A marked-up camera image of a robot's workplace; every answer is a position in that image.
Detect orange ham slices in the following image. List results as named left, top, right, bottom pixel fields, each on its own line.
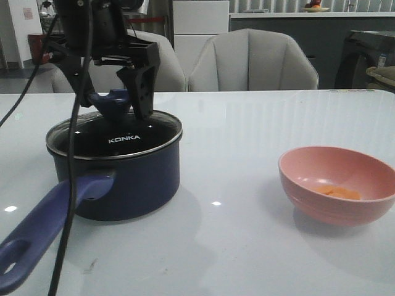
left=314, top=185, right=360, bottom=200

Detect red waste bin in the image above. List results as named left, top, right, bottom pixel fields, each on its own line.
left=28, top=33, right=49, bottom=65

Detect red barrier belt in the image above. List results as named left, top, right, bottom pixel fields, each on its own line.
left=128, top=17, right=165, bottom=23

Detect right grey upholstered chair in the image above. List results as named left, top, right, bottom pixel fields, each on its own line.
left=188, top=28, right=319, bottom=92

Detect fruit plate on counter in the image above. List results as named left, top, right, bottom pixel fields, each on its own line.
left=302, top=0, right=330, bottom=12

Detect beige cushion at right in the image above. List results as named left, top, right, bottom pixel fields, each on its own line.
left=366, top=66, right=395, bottom=93

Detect white cabinet column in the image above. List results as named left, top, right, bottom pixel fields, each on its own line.
left=173, top=1, right=230, bottom=77

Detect dark blue saucepan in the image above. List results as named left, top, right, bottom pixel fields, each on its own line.
left=0, top=144, right=181, bottom=296

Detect grey kitchen counter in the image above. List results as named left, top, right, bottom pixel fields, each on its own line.
left=230, top=12, right=394, bottom=89

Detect left grey upholstered chair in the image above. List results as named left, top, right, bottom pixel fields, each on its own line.
left=51, top=29, right=188, bottom=93

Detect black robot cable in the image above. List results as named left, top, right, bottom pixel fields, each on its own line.
left=0, top=0, right=96, bottom=296

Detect grey upholstered chair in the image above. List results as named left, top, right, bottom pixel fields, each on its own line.
left=51, top=29, right=188, bottom=93
left=188, top=28, right=319, bottom=92

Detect pink plastic bowl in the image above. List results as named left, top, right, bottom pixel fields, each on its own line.
left=278, top=146, right=394, bottom=226

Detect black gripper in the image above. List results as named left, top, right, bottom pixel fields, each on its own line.
left=47, top=1, right=160, bottom=120

